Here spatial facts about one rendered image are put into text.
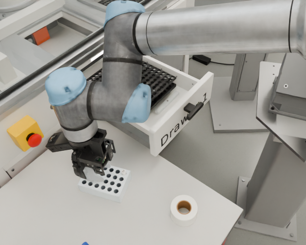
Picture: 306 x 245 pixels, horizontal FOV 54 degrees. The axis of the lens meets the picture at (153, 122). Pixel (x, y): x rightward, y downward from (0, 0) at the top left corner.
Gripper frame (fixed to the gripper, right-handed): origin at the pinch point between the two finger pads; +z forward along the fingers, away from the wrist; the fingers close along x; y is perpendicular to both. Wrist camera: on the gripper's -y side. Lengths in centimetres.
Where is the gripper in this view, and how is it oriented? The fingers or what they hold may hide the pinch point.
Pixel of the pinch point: (91, 174)
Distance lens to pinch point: 85.1
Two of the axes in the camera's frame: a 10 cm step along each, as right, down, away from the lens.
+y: 9.5, 2.1, -2.3
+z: 0.4, 6.5, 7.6
